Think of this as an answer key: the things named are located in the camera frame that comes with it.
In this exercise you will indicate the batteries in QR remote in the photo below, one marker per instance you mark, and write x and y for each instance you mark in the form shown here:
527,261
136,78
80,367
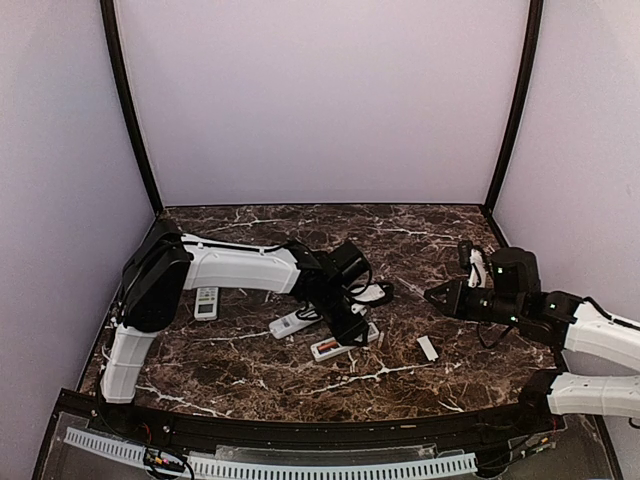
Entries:
328,346

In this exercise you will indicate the black frame post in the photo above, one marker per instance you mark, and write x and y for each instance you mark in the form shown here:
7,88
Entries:
126,101
526,65

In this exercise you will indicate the white remote with battery compartment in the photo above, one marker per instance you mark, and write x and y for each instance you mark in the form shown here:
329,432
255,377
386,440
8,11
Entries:
294,322

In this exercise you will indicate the white slotted cable duct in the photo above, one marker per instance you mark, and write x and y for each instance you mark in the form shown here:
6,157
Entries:
250,463

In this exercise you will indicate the black left rear frame post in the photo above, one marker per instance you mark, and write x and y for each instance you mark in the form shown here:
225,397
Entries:
126,101

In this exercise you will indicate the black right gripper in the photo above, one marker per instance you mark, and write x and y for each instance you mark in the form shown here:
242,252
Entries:
456,301

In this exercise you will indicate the black curved front rail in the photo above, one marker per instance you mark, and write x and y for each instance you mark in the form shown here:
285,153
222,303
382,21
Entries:
477,429

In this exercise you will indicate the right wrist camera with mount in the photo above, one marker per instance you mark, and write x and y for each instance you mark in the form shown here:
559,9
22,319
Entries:
512,270

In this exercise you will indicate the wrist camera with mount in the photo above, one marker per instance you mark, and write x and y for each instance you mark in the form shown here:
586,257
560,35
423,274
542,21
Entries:
351,272
512,270

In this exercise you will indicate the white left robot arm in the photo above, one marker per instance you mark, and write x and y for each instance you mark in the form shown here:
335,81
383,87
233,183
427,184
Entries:
169,262

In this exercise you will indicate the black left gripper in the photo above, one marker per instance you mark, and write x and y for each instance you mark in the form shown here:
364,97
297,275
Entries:
347,331

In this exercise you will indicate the white remote with green buttons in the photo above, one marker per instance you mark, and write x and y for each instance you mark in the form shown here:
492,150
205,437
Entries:
206,304

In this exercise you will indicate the black right rear frame post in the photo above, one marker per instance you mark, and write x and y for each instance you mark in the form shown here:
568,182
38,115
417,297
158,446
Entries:
526,65

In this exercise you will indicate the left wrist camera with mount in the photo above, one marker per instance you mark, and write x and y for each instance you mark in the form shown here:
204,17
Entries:
351,272

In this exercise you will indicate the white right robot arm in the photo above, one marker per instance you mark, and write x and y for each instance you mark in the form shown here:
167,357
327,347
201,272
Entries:
563,322

